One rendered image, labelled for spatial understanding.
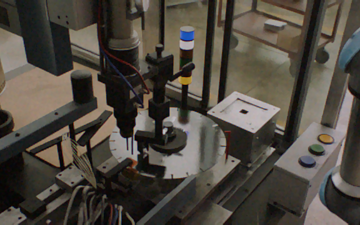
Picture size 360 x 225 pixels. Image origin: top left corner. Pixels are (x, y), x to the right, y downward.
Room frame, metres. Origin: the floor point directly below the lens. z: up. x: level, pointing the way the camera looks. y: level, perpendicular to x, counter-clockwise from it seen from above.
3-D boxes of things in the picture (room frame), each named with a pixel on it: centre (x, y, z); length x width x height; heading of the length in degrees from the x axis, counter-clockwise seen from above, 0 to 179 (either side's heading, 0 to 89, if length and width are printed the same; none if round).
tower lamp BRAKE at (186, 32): (1.30, -0.01, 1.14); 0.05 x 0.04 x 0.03; 54
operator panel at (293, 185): (1.05, -0.39, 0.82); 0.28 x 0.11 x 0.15; 144
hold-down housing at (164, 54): (0.92, 0.06, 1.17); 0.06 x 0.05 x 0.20; 135
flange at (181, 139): (1.00, 0.04, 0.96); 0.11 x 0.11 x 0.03
